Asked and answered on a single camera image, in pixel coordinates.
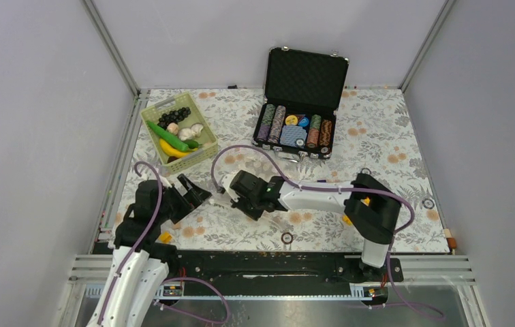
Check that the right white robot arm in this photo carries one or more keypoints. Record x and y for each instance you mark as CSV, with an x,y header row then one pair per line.
x,y
372,209

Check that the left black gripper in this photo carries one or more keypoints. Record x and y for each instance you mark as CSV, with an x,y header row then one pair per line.
x,y
193,191

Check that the yellow banana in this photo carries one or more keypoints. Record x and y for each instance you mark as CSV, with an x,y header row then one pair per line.
x,y
170,151

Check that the white mushroom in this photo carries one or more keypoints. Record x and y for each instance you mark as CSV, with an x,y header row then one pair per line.
x,y
190,133

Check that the light green plastic basket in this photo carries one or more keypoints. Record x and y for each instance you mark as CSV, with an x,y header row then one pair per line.
x,y
151,147

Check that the clear zip top bag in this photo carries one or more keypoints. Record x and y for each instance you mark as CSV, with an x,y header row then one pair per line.
x,y
294,196

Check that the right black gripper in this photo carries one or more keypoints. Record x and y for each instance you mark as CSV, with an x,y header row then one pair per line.
x,y
238,200

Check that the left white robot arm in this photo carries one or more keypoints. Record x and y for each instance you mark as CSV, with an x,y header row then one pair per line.
x,y
139,261

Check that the long green pepper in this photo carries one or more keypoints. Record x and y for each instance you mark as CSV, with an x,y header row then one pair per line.
x,y
171,139

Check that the small dark green pepper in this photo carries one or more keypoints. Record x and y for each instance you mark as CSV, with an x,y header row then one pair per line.
x,y
192,144

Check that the black poker chip case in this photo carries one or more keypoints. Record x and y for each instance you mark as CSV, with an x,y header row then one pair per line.
x,y
302,93

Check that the yellow plastic triangle tool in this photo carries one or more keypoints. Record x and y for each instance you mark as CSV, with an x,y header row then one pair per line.
x,y
347,220

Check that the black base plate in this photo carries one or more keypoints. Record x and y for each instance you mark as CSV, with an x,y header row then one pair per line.
x,y
251,273

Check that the black grape bunch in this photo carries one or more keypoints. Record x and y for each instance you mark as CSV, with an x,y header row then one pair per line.
x,y
173,116

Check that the garlic bulb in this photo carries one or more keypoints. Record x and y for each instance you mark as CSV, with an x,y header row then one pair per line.
x,y
173,128

